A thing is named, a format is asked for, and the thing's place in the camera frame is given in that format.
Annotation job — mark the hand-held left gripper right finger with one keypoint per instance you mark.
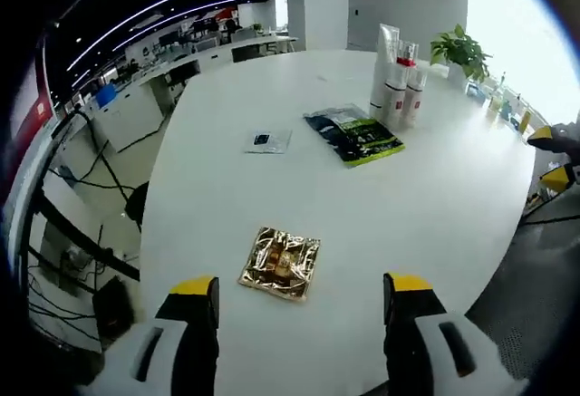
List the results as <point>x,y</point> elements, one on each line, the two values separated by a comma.
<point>410,346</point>

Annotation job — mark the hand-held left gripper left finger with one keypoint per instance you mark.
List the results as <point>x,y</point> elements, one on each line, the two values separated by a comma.
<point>190,346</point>

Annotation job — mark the gold foil sachet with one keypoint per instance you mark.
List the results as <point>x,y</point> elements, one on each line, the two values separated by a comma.
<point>281,262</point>

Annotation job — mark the small white spray bottle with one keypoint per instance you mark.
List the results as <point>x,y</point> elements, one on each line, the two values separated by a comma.
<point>416,106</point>
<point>394,106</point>

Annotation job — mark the white pump bottle red collar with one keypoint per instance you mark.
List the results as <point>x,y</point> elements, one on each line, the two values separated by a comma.
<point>405,58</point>

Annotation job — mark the white skincare tube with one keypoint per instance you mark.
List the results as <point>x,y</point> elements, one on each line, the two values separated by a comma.
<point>383,70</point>

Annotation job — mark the green black skincare packet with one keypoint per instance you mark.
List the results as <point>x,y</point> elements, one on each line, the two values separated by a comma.
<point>355,135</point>

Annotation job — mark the small clear plastic bag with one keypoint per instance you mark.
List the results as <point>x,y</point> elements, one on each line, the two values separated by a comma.
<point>268,141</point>

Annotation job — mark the yellow bottle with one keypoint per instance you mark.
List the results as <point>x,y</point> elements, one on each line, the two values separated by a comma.
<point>525,120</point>

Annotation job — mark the black floor box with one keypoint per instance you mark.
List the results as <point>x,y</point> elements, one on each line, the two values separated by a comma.
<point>113,307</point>

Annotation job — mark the blue white pack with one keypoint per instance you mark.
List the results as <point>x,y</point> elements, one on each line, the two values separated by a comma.
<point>476,92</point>

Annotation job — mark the bright window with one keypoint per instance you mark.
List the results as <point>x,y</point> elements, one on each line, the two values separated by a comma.
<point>521,29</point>

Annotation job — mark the green potted plant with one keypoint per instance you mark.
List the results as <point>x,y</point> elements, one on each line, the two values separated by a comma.
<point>460,49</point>

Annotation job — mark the black office chair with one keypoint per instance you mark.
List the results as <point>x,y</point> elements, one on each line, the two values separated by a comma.
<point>136,205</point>

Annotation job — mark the white office desk row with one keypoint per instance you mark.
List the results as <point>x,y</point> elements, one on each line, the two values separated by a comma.
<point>145,92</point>

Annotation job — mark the blue box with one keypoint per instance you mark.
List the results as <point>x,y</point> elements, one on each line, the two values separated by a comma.
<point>106,96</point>

